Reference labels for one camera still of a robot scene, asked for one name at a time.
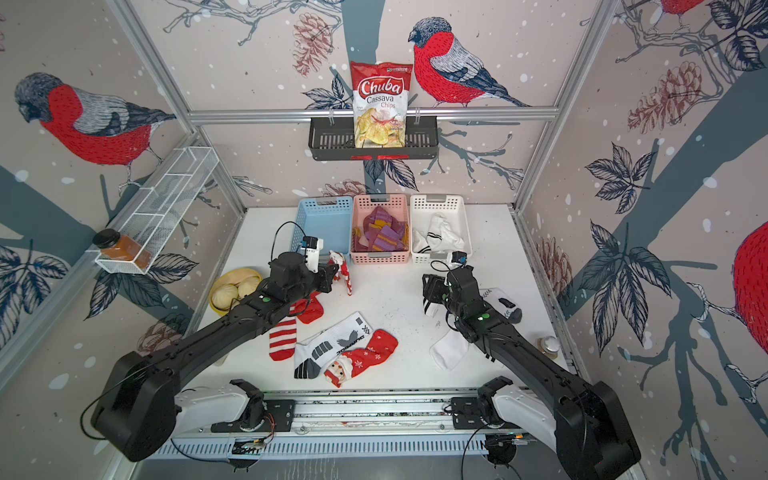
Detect white wire wall shelf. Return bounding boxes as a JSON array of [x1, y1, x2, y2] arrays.
[[95, 146, 219, 275]]

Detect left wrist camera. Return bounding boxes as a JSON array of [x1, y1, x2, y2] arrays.
[[300, 236, 324, 273]]

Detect plain white sock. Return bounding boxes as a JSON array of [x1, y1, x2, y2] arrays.
[[429, 330, 469, 371]]

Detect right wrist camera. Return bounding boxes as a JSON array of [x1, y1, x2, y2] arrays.
[[450, 251, 468, 268]]

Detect pink plastic basket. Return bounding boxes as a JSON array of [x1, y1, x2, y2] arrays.
[[350, 194, 410, 265]]

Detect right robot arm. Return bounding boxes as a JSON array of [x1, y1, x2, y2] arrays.
[[422, 265, 641, 479]]

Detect amber liquid jar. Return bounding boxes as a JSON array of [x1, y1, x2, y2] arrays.
[[537, 336, 562, 360]]

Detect white grey sport sock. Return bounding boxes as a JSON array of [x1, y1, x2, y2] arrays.
[[480, 288, 522, 325]]

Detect white sock two black stripes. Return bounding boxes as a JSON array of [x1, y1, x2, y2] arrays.
[[426, 213, 450, 243]]

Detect white plastic basket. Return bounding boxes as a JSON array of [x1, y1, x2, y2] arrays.
[[409, 194, 473, 265]]

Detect yellow bamboo steamer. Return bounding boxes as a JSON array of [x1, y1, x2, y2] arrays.
[[208, 268, 263, 315]]

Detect black wall basket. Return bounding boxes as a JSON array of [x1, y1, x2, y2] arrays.
[[308, 116, 439, 161]]

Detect white black sport sock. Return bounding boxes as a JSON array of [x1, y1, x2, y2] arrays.
[[293, 312, 372, 380]]

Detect red santa sock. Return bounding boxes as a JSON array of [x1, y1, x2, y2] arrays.
[[323, 329, 399, 388], [328, 250, 353, 296]]

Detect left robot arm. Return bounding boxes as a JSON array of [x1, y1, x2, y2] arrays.
[[90, 252, 339, 462]]

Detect red snowflake sock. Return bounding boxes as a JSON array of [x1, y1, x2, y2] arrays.
[[290, 292, 324, 325]]

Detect Chuba cassava chips bag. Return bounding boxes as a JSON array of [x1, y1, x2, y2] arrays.
[[350, 62, 413, 148]]

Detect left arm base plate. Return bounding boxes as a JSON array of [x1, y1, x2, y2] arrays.
[[210, 399, 296, 434]]

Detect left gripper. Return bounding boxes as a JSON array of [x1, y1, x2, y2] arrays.
[[287, 261, 341, 306]]

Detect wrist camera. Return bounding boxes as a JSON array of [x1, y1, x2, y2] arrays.
[[450, 251, 468, 268], [300, 236, 324, 273]]

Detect purple yellow striped sock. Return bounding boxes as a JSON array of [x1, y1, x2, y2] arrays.
[[353, 206, 408, 252]]

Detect blue plastic basket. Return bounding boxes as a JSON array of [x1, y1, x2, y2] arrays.
[[290, 196, 354, 262]]

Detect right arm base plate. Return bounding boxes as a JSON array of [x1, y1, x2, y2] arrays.
[[443, 397, 521, 430]]

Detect orange spice jar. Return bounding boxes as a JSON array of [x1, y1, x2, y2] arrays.
[[93, 229, 151, 270]]

